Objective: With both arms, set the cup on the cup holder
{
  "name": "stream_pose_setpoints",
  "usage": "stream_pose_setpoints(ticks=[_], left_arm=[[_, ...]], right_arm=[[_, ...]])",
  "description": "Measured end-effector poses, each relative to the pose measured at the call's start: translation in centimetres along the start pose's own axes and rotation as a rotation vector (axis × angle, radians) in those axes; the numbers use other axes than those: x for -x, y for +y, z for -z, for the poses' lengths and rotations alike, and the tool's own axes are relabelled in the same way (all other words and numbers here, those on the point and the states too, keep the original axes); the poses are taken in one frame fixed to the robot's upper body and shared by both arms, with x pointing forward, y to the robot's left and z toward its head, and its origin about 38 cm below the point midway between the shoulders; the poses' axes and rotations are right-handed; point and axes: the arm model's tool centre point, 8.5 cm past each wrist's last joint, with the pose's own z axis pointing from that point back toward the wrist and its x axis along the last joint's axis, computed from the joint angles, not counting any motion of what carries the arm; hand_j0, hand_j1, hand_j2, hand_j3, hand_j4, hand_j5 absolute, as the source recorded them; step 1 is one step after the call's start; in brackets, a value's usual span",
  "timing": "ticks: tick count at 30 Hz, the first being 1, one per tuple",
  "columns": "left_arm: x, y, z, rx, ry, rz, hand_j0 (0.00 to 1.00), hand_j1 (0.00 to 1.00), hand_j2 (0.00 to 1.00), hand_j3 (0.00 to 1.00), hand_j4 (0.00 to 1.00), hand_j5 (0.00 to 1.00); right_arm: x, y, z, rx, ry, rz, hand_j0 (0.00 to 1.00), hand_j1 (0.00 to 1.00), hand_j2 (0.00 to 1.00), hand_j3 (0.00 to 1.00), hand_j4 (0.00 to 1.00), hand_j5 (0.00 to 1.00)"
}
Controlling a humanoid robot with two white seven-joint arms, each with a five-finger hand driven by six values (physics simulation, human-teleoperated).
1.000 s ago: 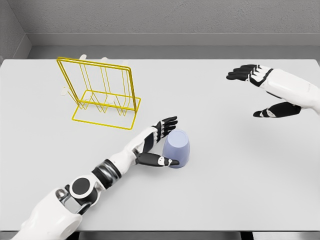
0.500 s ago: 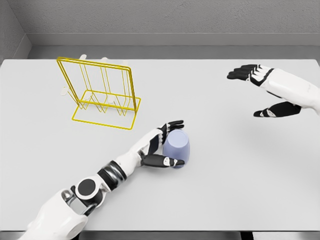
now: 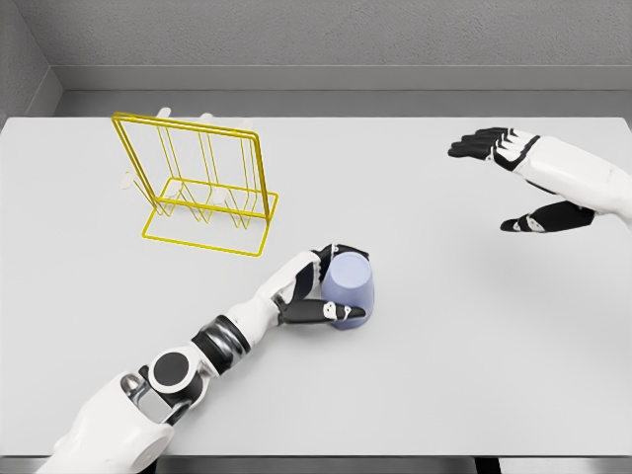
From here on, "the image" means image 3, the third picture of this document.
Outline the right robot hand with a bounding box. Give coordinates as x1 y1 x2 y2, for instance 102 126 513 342
447 126 621 234

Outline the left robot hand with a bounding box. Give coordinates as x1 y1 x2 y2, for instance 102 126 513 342
255 242 370 327

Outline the yellow wire cup holder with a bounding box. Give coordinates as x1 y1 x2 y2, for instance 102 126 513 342
111 107 280 258

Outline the lavender cup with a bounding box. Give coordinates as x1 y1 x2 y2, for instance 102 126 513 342
321 252 375 331

